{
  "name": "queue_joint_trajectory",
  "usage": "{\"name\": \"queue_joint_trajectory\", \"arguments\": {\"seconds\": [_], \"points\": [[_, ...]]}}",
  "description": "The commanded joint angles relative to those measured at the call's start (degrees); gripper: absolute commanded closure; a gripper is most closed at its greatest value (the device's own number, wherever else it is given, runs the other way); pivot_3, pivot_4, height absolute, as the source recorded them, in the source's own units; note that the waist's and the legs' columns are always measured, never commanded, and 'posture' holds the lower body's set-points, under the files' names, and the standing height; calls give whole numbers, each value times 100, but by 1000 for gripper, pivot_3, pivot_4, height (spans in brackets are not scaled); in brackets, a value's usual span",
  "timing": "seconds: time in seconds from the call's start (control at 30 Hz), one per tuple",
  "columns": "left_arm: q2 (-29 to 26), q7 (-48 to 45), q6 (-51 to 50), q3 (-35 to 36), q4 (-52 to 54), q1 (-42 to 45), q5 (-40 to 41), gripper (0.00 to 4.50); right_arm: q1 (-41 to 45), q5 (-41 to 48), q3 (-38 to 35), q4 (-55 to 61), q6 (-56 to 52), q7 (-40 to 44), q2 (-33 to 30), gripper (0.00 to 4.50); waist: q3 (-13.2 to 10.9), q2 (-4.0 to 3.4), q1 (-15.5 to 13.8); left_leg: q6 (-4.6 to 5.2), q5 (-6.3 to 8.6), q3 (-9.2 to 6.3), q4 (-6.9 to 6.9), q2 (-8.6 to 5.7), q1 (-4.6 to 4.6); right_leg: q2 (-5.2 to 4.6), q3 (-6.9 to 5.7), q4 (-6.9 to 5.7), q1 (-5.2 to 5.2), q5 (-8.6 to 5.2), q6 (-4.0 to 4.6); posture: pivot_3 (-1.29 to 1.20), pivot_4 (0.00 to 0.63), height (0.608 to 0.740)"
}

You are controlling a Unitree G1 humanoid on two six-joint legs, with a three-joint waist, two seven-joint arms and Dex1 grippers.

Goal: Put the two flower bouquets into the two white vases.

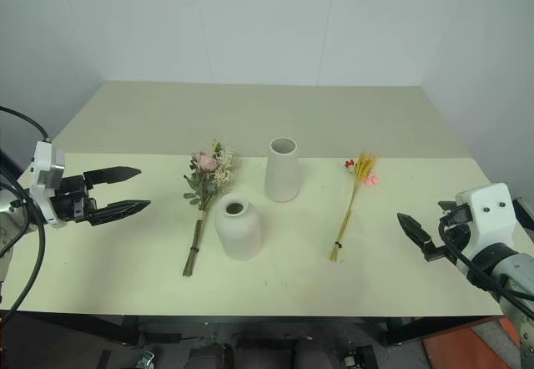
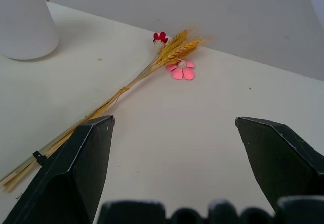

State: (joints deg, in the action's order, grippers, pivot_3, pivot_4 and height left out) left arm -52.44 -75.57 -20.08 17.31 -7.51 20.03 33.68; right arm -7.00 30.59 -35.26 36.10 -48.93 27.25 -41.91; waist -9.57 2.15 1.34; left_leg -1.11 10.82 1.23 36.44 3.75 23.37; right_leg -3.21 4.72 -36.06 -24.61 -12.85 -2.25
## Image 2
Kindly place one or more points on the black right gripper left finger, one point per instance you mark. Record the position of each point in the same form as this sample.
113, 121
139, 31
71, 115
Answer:
73, 168

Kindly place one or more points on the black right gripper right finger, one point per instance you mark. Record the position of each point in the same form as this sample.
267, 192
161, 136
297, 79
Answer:
278, 158

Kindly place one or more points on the white ceramic vase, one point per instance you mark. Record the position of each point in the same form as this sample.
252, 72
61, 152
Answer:
24, 18

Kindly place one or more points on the dried wheat stalk bundle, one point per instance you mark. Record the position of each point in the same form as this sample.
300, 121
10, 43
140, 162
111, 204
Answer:
162, 56

